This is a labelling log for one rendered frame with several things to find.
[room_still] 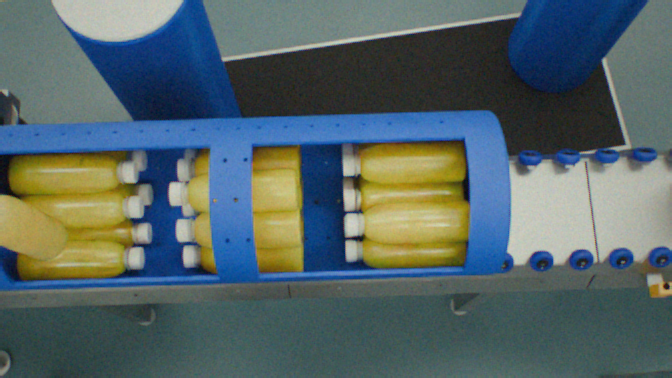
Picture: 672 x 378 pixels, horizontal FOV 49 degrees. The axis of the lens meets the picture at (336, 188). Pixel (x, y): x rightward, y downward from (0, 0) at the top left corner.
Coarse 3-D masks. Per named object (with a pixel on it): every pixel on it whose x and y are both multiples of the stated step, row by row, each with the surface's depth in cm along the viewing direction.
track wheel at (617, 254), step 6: (612, 252) 138; (618, 252) 137; (624, 252) 137; (630, 252) 137; (612, 258) 138; (618, 258) 138; (624, 258) 138; (630, 258) 138; (612, 264) 138; (618, 264) 138; (624, 264) 139; (630, 264) 138
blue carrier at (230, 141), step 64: (0, 128) 123; (64, 128) 122; (128, 128) 121; (192, 128) 121; (256, 128) 120; (320, 128) 120; (384, 128) 120; (448, 128) 119; (0, 192) 130; (320, 192) 142; (0, 256) 129; (320, 256) 136
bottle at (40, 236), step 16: (0, 208) 102; (16, 208) 104; (32, 208) 109; (0, 224) 102; (16, 224) 104; (32, 224) 107; (48, 224) 112; (0, 240) 104; (16, 240) 105; (32, 240) 109; (48, 240) 112; (64, 240) 117; (32, 256) 114; (48, 256) 116
